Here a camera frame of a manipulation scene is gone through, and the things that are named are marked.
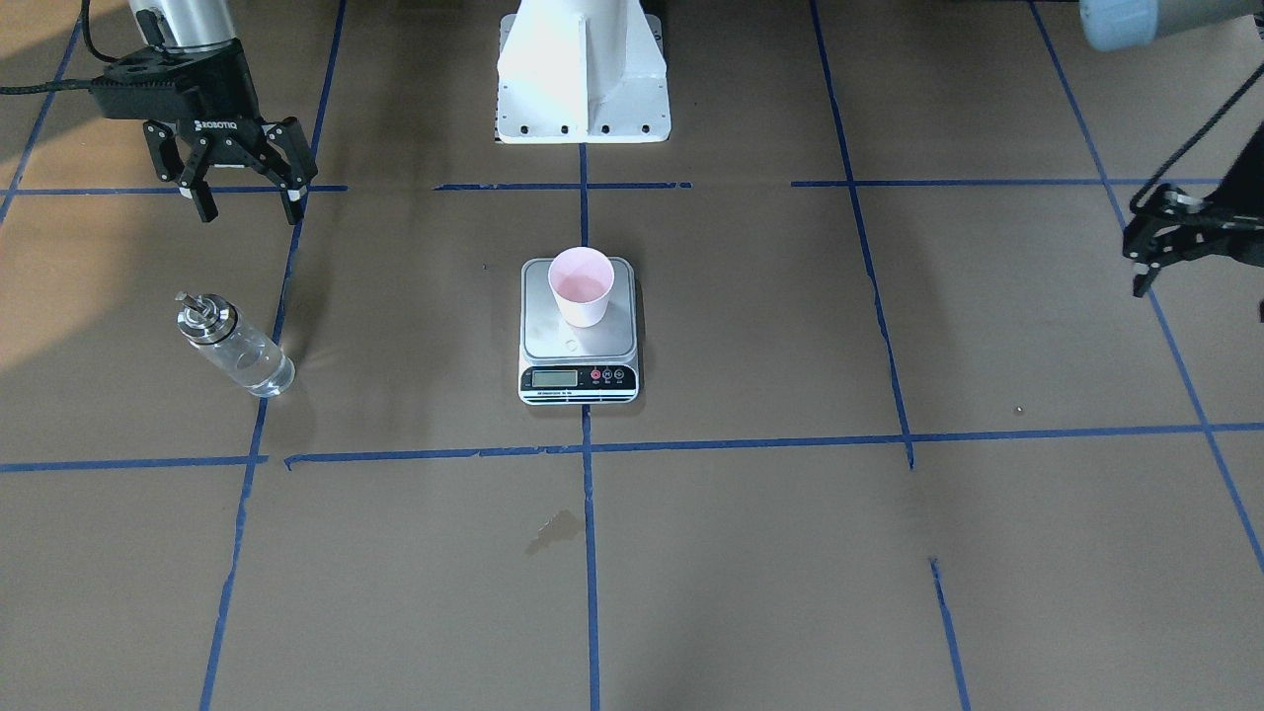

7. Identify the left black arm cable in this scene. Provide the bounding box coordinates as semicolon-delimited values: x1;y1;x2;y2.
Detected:
1126;61;1264;213

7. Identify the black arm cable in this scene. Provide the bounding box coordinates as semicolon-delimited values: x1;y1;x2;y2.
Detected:
0;0;124;97
1126;61;1264;213

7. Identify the pink paper cup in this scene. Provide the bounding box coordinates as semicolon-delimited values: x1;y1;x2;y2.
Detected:
547;247;616;328

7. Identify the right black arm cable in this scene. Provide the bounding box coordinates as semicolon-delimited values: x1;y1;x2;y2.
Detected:
0;0;124;97

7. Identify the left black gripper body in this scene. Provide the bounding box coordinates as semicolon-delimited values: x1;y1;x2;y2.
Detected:
1183;127;1263;269

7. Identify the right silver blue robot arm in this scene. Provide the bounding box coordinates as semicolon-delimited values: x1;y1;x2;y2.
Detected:
118;1;317;225

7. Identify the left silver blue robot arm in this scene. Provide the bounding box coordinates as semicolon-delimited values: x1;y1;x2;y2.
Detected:
1079;1;1263;299

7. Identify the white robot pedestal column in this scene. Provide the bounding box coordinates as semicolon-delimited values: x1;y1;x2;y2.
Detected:
494;1;672;145

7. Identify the clear glass sauce bottle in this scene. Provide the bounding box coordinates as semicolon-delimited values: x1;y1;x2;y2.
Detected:
176;291;296;399

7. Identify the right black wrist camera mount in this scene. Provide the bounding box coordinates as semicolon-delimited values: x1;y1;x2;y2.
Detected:
88;49;193;121

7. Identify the silver digital kitchen scale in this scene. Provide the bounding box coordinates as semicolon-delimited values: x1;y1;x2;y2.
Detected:
517;257;641;406

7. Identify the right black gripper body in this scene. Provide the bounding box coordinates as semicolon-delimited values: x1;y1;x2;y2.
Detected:
144;39;267;175

